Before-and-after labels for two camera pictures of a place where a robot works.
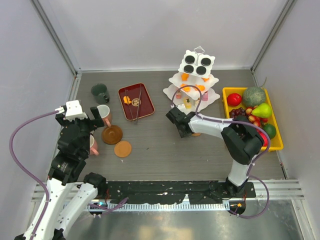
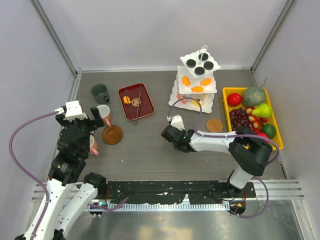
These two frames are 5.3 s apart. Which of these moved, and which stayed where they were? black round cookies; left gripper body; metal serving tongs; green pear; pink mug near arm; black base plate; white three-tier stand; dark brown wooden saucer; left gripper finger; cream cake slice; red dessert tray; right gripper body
Moved: white three-tier stand; black round cookies; right gripper body; cream cake slice
Stayed: red dessert tray; pink mug near arm; black base plate; metal serving tongs; left gripper body; dark brown wooden saucer; left gripper finger; green pear
